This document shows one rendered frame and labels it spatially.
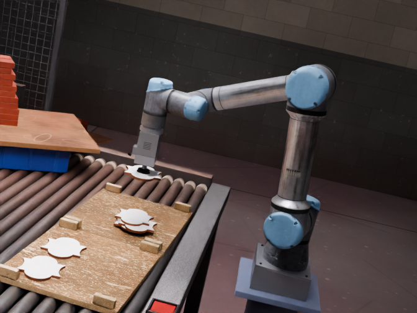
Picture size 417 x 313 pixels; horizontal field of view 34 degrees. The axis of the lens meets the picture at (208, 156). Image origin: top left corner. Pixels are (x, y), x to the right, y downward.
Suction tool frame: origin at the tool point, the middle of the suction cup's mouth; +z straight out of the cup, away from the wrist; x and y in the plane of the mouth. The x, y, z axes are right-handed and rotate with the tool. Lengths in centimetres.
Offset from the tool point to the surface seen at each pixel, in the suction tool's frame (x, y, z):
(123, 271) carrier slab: 2.9, 33.1, 18.3
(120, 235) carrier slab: -2.6, 8.8, 18.3
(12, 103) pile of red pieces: -60, -50, -1
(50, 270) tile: -15.3, 43.4, 17.5
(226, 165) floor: 38, -427, 112
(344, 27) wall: 117, -455, -36
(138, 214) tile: 0.6, -3.7, 15.0
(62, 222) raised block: -20.6, 12.2, 16.6
